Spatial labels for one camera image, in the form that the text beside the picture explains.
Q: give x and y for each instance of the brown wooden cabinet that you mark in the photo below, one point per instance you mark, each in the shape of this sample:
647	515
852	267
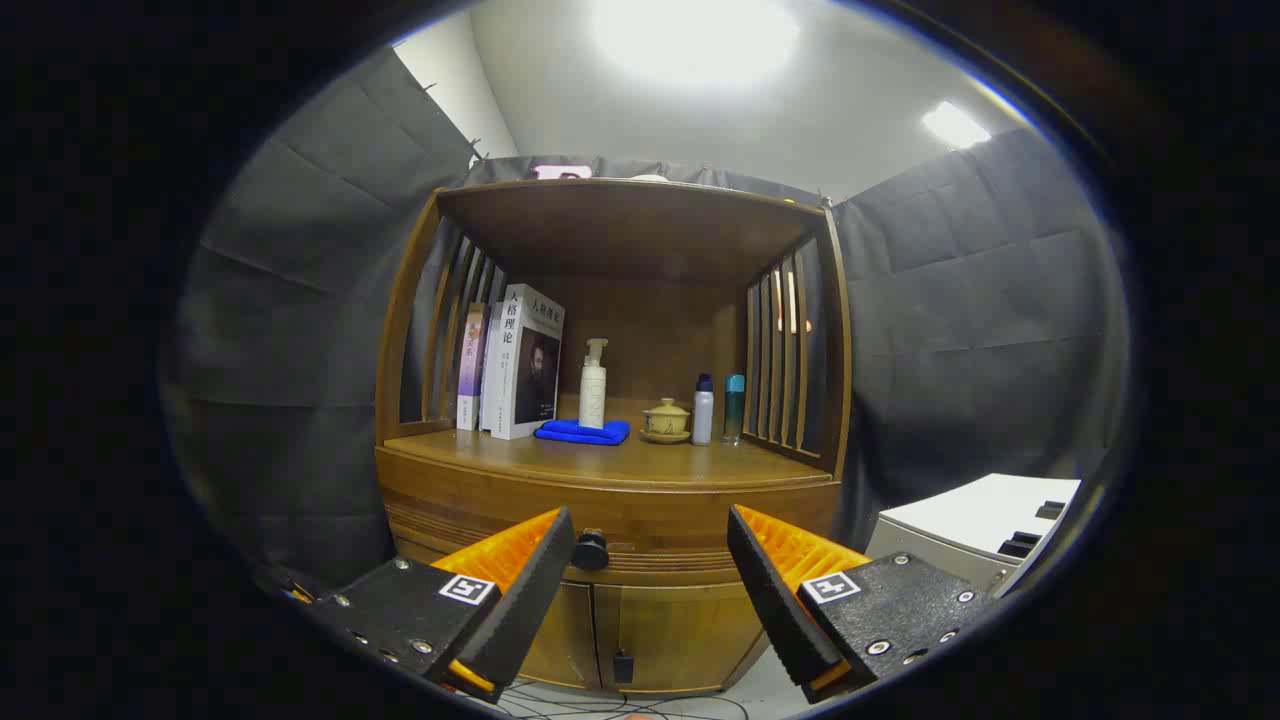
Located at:
640	230

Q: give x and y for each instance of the teal transparent bottle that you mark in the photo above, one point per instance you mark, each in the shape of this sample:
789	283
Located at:
734	410

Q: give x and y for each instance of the wooden countertop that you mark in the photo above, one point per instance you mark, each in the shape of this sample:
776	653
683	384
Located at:
620	462

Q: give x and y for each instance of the blue folded cloth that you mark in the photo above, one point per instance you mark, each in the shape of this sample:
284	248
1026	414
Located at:
570	433

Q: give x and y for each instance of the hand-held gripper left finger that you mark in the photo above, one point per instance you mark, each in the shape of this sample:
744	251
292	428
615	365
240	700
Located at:
530	600

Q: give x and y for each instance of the large white portrait book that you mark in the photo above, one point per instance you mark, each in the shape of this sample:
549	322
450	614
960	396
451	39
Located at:
535	370

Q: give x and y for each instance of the rectangular ceiling light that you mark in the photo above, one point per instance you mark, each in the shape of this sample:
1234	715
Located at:
955	125

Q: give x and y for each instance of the wooden drawer with black knob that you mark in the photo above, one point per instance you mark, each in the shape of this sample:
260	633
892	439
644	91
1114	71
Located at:
650	520

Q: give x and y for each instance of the thin white book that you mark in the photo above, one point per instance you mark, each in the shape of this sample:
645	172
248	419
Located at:
490	385

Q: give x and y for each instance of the white grey appliance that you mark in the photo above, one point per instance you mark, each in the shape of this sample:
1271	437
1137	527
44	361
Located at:
960	515

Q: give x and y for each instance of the round ceiling light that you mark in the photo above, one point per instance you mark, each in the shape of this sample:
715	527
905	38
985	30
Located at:
695	35

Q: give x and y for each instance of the beige lidded teacup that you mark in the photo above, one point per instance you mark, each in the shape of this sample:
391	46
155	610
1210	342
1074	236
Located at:
666	415

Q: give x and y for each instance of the pink object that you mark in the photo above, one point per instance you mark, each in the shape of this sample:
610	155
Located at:
562	172

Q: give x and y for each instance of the white pump bottle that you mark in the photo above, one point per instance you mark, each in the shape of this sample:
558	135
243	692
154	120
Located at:
593	400

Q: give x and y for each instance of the beige saucer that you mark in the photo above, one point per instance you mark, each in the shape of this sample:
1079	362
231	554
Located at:
665	438

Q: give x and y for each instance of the thin purple book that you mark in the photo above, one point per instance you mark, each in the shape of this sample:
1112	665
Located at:
470	370

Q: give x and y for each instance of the white bottle with blue cap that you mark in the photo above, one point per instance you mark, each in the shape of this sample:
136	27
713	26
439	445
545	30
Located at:
703	415

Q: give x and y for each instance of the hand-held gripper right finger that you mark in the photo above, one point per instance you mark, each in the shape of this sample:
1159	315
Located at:
775	600

